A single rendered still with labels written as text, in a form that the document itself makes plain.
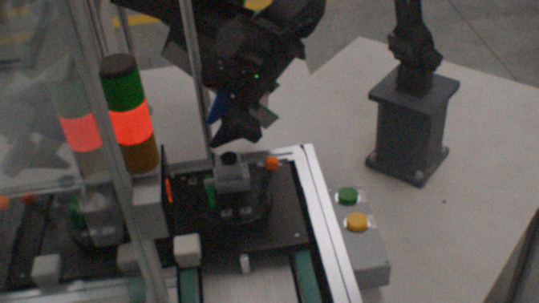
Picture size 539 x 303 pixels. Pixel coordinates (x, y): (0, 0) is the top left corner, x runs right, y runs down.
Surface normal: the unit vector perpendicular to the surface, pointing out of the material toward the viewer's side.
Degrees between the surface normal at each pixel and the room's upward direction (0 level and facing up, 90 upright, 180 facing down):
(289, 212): 0
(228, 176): 90
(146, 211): 90
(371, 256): 0
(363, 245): 0
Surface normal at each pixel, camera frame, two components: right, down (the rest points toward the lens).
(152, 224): 0.13, 0.62
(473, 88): -0.08, -0.77
